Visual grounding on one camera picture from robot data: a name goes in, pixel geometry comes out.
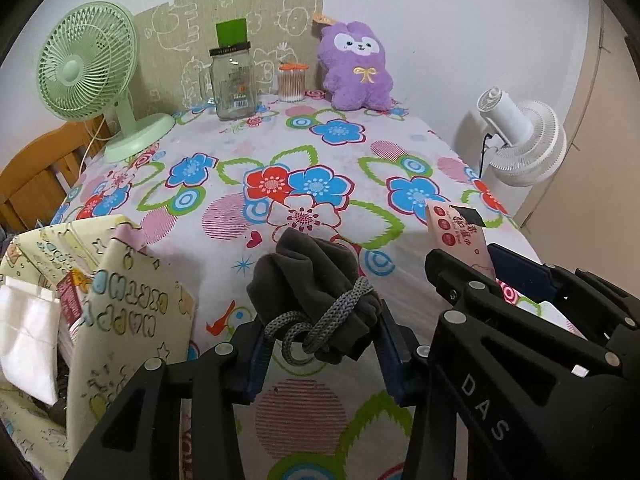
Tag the yellow happy birthday gift bag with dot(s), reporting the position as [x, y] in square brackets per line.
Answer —
[130, 300]

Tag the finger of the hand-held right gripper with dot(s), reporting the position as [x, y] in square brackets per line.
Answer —
[520, 270]
[465, 287]

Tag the glass jar mug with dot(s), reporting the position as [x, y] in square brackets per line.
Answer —
[232, 90]

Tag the green plastic cup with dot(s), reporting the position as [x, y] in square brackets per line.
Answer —
[231, 32]

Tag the purple plush rabbit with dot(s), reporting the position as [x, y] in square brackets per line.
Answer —
[355, 75]

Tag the red yellow packet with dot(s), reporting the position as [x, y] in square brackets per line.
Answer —
[72, 305]

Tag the green desk fan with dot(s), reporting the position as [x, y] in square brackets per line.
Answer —
[85, 65]

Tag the small black object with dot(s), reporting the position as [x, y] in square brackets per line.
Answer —
[470, 216]

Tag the beige wooden door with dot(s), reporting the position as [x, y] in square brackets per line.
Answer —
[610, 160]

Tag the white cloth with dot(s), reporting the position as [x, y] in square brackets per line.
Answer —
[25, 340]

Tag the white floor fan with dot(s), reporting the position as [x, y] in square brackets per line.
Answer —
[525, 145]

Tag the cotton swab jar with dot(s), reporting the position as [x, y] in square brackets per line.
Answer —
[291, 85]

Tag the pink tissue packet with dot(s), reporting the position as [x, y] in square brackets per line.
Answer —
[450, 237]

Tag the floral tablecloth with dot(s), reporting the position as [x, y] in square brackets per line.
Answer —
[320, 150]

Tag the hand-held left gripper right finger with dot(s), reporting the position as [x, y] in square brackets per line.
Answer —
[395, 360]

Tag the wooden chair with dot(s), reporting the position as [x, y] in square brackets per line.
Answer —
[30, 180]

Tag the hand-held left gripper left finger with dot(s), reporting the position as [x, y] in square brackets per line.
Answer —
[255, 360]

